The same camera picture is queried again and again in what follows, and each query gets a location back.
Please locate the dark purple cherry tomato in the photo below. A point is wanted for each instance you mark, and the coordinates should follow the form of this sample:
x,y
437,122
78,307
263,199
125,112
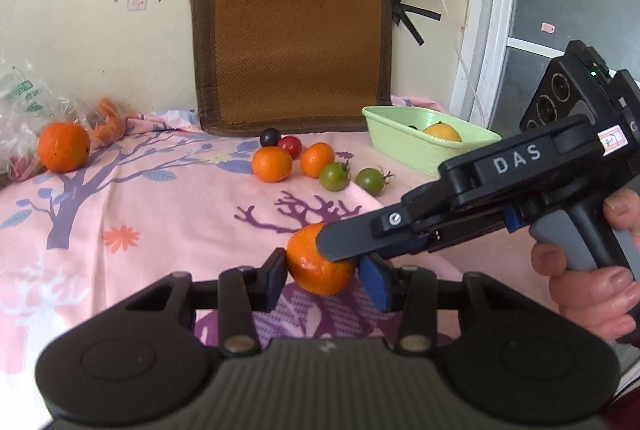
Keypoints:
x,y
269,137

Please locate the yellow-orange citrus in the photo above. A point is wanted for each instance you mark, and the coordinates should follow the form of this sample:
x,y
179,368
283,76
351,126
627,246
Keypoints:
x,y
441,132

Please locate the clear plastic bag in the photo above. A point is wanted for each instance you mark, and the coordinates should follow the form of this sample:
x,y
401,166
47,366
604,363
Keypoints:
x,y
30,109

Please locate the small mandarin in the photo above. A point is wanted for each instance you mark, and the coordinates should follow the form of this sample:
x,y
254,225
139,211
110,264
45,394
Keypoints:
x,y
317,159
271,163

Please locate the large orange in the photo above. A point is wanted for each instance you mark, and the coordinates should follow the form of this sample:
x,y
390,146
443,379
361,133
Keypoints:
x,y
64,147

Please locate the brown woven seat mat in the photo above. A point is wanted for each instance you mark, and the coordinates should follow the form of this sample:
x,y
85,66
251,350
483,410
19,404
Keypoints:
x,y
292,42

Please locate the black tape strips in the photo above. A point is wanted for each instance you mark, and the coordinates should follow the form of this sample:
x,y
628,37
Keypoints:
x,y
410,17

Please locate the small sticker on glass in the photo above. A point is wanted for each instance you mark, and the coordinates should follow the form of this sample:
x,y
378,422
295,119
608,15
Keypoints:
x,y
548,28

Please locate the peel-scarred mandarin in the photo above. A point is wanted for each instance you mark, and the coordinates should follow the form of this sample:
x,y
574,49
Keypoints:
x,y
312,272

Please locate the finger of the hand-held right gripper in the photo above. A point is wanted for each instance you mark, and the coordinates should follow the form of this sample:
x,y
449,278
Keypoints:
x,y
350,237

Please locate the red cherry tomato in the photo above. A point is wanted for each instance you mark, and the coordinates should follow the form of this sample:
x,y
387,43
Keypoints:
x,y
290,146

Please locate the light green plastic basket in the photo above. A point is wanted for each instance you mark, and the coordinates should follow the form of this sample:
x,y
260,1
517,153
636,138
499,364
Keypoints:
x,y
400,144

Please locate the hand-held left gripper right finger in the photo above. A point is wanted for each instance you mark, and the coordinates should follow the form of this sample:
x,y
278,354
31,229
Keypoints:
x,y
376,284

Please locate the pink wall sticker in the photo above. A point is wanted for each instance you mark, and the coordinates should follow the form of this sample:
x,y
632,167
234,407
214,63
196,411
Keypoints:
x,y
136,3

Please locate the person's right hand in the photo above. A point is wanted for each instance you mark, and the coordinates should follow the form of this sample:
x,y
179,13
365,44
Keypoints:
x,y
590,300

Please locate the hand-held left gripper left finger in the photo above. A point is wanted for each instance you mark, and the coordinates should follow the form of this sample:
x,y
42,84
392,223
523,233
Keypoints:
x,y
274,284

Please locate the green tomato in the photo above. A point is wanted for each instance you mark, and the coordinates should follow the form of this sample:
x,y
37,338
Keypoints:
x,y
371,181
334,177

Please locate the pink tree-print blanket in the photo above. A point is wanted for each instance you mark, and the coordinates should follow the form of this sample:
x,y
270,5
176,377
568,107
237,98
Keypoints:
x,y
150,220

